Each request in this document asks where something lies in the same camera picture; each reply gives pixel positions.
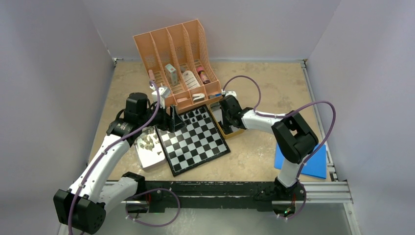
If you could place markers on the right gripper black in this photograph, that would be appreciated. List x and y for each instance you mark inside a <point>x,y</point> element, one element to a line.
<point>227,122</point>

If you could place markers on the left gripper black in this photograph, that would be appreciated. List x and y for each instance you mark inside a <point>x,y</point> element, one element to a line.
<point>170,124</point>

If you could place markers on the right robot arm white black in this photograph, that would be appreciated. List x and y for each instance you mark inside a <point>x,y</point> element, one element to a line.
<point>295,138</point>

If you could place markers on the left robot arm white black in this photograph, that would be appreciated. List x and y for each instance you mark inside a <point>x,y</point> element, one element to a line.
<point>84,205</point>

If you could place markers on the black white chess board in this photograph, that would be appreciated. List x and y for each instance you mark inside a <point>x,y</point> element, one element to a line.
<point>196,144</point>

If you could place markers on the pile of white chess pieces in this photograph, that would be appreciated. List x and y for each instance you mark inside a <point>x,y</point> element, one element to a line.
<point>149,141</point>

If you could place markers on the blue grey small object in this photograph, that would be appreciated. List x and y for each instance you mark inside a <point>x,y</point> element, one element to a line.
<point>213,96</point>

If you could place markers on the white stapler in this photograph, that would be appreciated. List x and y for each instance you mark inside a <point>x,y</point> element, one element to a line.
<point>198,97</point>

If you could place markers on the white paper pack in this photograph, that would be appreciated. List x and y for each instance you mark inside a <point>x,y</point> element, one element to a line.
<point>190,80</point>

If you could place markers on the silver metal tin tray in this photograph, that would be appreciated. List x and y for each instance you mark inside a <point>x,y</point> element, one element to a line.
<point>149,161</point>

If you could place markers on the white green carton box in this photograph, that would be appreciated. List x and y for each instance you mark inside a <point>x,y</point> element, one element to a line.
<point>171,74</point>

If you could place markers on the pink bottle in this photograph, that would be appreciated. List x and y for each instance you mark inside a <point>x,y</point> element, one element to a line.
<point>202,75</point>

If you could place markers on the peach plastic desk organizer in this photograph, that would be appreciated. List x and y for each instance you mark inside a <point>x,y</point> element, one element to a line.
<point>184,46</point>

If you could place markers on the blue foam pad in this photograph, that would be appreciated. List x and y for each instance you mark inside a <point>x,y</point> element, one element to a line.
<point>315,166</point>

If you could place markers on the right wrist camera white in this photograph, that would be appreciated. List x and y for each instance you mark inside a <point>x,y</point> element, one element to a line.
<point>229,93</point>

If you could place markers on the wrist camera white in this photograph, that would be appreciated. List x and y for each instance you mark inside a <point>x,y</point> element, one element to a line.
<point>164,93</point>
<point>229,93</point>

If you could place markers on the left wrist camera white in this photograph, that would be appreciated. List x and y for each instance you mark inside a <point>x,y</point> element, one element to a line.
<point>164,93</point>

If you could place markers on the black metal base rail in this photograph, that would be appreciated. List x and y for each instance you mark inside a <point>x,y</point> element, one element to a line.
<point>262,196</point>

